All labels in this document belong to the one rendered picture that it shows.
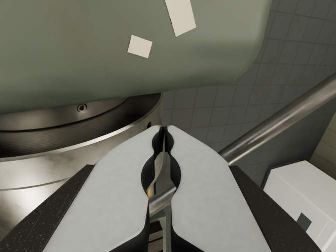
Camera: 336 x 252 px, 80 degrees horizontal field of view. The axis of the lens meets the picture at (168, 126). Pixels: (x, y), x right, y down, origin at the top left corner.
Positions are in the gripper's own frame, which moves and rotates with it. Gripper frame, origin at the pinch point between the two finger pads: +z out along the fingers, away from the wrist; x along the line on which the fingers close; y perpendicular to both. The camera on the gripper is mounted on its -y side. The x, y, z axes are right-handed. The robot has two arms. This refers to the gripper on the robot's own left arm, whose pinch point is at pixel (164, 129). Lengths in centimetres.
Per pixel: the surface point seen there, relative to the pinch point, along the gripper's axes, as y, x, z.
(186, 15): -5.8, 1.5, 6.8
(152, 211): 7.2, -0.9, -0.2
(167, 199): 6.0, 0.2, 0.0
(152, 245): 73, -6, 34
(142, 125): 5.7, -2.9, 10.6
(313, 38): 16, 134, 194
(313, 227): 193, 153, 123
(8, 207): 10.9, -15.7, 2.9
